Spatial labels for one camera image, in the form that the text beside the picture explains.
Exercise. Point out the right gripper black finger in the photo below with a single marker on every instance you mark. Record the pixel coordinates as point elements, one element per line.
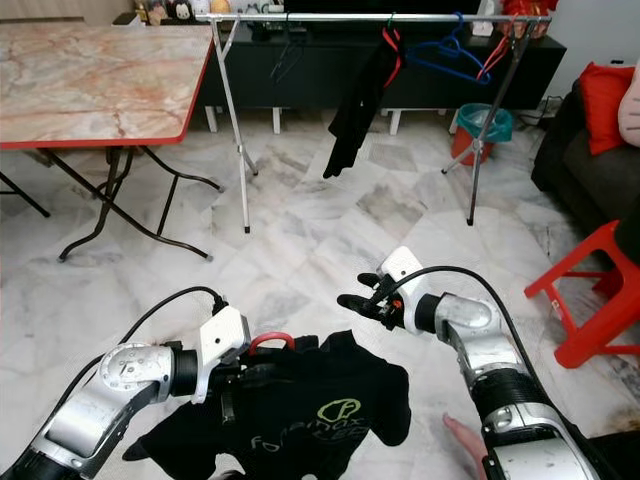
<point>371,281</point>
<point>360,307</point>

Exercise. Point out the black shirt with green logo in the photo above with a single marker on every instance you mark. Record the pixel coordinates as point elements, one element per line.
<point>360,380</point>

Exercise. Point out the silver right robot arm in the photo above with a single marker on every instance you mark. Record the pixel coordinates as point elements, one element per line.
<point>470,325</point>

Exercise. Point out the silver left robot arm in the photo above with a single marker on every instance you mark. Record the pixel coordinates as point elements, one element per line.
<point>90,410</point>

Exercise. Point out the thin black hanger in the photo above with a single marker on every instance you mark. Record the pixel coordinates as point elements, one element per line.
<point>285,58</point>

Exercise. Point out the blue plastic hanger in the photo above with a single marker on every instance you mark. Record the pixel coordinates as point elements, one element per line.
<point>456,42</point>

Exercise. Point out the black garment with FSL print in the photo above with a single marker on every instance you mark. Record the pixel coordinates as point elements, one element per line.
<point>360,105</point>

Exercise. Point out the red plastic stool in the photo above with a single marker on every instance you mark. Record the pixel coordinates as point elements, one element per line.
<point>572,345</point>

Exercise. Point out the orange bin with teal liner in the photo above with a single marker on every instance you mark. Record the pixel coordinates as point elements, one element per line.
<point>480,122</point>

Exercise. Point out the black TV cabinet white legs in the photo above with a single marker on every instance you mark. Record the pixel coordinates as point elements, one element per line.
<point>310,80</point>

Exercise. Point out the dark grey sofa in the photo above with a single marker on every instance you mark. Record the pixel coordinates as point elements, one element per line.
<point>590,170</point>

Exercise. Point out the silver metal clothes rack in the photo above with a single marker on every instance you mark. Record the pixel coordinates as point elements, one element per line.
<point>320,17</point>

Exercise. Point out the small white box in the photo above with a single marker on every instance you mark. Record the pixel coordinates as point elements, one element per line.
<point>483,28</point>

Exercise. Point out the red cushion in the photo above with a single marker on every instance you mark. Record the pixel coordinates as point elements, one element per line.
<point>605,105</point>

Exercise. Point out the red hanging decoration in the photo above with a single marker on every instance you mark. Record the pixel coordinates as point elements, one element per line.
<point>530,6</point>

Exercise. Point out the pale pink plush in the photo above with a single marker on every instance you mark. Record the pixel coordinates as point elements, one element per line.
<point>634,95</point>

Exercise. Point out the black and white figurine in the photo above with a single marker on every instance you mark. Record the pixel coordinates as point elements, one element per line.
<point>181,12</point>

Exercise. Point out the marble folding table red rim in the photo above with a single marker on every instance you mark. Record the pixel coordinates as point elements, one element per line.
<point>90,85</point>

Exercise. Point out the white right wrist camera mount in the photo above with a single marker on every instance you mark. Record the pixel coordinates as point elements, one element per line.
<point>400,265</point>

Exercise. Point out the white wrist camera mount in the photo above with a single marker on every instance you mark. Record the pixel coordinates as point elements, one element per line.
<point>222,340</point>
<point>400,265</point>

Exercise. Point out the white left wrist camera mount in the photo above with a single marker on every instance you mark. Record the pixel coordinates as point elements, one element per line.
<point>222,340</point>

